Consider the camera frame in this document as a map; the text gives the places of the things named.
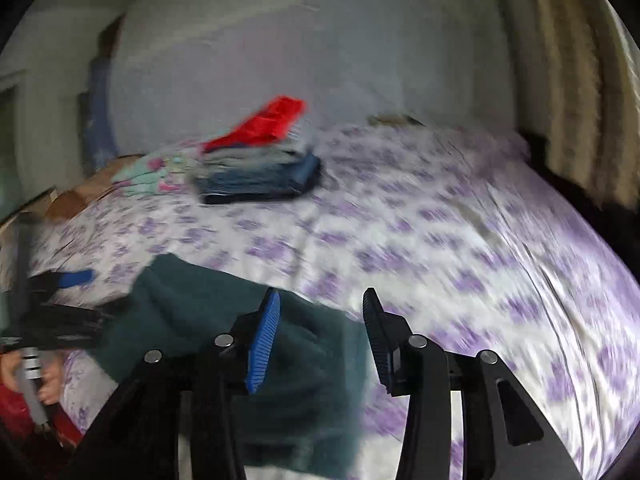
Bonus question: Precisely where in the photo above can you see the teal fleece pants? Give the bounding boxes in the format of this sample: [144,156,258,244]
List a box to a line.
[90,254,369,479]

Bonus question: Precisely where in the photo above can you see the purple floral bed sheet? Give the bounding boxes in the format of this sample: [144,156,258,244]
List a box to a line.
[32,127,639,479]

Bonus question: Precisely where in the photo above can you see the beige checked curtain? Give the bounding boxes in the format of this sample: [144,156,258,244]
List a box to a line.
[502,0,639,209]

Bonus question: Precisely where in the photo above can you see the red folded garment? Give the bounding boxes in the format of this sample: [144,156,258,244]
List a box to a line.
[201,96,306,154]

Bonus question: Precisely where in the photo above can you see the grey folded garment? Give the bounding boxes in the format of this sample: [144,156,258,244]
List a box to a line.
[200,133,314,168]

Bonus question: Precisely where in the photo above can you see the person's left hand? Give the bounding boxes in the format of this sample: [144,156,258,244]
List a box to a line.
[0,349,65,406]

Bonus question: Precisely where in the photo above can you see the light grey lace headboard cover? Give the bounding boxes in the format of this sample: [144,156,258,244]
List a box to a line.
[108,0,515,153]

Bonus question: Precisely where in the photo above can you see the blue folded jeans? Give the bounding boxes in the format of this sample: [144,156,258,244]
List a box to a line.
[192,152,321,198]

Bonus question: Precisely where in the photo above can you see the brown cardboard piece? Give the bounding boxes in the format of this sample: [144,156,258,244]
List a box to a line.
[1,154,141,232]

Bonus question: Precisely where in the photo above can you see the floral turquoise folded blanket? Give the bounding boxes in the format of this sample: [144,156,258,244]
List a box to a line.
[112,153,200,196]

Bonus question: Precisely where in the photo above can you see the blue patterned board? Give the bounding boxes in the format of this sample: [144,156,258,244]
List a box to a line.
[80,55,119,176]

